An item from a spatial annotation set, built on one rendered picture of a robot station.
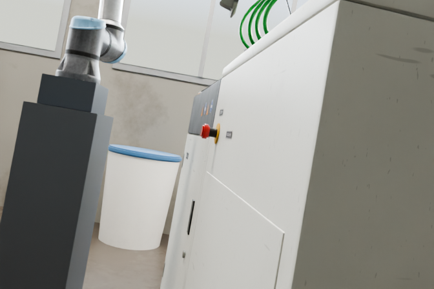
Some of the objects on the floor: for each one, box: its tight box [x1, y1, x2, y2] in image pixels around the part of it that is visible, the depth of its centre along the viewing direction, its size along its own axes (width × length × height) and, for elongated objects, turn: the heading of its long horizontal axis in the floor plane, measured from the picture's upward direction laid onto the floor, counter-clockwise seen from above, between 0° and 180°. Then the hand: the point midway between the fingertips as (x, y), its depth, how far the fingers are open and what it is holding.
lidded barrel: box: [98, 145, 182, 250], centre depth 280 cm, size 51×51×62 cm
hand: (233, 14), depth 146 cm, fingers closed
